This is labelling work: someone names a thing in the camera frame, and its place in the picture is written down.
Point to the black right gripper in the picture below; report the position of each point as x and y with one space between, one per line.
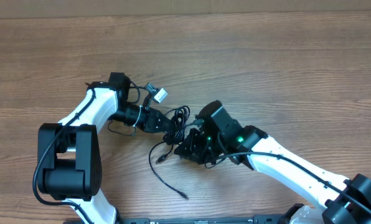
196 143

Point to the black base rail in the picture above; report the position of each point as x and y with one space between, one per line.
256 219

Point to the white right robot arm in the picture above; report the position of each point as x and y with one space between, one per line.
333 197

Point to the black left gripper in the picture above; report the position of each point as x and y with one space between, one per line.
152 121

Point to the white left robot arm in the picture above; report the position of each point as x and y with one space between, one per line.
69 168

